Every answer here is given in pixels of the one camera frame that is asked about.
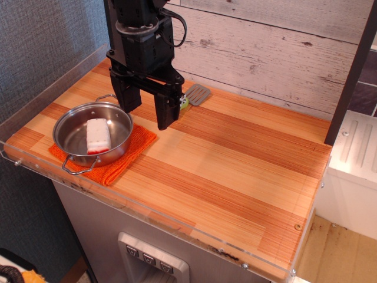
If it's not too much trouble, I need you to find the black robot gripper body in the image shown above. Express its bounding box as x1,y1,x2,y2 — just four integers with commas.
107,17,184,98

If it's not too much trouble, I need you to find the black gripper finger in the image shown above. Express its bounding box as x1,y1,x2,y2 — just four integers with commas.
110,70,141,113
154,90,180,130

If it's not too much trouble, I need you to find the white red toy block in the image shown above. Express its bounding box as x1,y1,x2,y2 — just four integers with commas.
86,119,111,154

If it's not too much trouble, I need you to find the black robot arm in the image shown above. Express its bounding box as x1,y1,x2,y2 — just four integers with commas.
106,1,186,130

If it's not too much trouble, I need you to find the brown yellow object corner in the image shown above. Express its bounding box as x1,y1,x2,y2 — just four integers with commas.
0,264,45,283

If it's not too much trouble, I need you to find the stainless steel pot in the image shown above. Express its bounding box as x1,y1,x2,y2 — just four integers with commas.
52,94,134,175

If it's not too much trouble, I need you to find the clear acrylic table guard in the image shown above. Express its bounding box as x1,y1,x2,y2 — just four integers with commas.
5,60,330,282

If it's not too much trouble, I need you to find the orange knitted cloth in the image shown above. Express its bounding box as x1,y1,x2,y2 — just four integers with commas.
48,123,158,187

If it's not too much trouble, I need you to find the grey toy fridge cabinet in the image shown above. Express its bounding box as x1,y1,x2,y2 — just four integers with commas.
53,181,266,282

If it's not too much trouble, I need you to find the silver dispenser button panel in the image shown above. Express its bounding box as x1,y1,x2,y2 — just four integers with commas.
118,232,190,282

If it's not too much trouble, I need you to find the white toy sink unit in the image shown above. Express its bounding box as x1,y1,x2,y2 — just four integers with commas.
315,111,376,239

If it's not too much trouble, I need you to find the grey spatula green handle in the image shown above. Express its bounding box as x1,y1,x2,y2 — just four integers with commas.
180,84,210,110

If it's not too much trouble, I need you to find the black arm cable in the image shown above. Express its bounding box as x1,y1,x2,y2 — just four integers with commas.
160,8,188,48

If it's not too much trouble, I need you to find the dark right vertical post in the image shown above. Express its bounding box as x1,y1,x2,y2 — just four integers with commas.
324,0,376,146

